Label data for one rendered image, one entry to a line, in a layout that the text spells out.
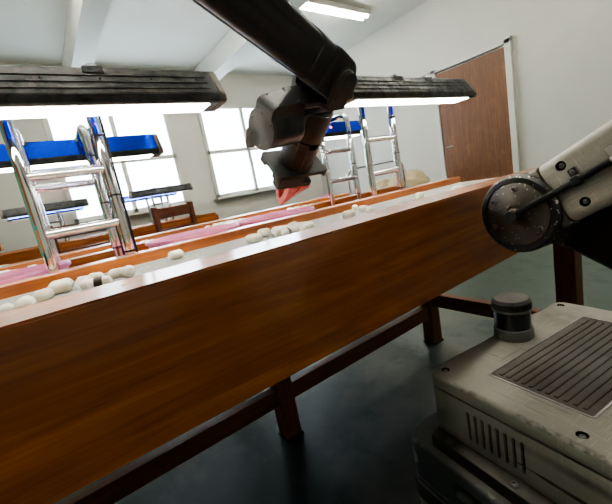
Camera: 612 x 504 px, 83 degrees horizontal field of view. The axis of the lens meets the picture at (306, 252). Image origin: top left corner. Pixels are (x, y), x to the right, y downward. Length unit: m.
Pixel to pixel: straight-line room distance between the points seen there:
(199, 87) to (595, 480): 0.86
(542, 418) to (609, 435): 0.07
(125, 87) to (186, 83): 0.12
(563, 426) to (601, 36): 4.69
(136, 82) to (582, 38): 4.76
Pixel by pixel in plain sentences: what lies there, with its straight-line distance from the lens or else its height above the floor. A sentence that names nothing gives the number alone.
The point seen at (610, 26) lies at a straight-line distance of 5.08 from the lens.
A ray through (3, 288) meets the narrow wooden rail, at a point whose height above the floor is 0.76.
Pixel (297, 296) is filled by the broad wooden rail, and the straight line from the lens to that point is 0.50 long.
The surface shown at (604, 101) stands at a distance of 5.01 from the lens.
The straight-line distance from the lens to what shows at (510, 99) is 5.23.
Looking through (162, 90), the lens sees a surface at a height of 1.06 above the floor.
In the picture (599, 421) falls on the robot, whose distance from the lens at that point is 0.63.
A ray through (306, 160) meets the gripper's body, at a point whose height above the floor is 0.88.
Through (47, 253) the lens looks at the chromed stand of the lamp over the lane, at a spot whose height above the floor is 0.80.
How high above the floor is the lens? 0.84
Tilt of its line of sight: 10 degrees down
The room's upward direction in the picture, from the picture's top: 11 degrees counter-clockwise
